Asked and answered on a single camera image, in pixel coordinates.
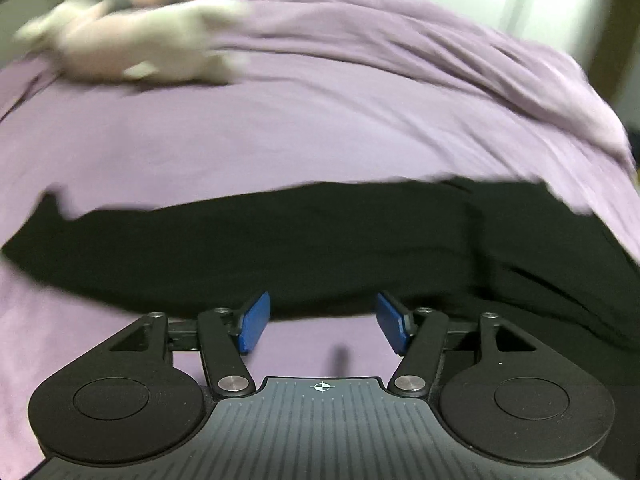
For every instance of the black garment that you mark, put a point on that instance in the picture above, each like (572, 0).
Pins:
(456, 244)

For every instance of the purple bed blanket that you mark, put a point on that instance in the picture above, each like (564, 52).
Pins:
(336, 90)

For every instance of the white plush toy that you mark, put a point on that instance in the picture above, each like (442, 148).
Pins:
(167, 45)

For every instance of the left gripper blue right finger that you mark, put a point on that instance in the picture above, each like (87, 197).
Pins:
(396, 322)

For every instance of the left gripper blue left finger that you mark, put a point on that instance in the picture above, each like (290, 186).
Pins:
(249, 322)

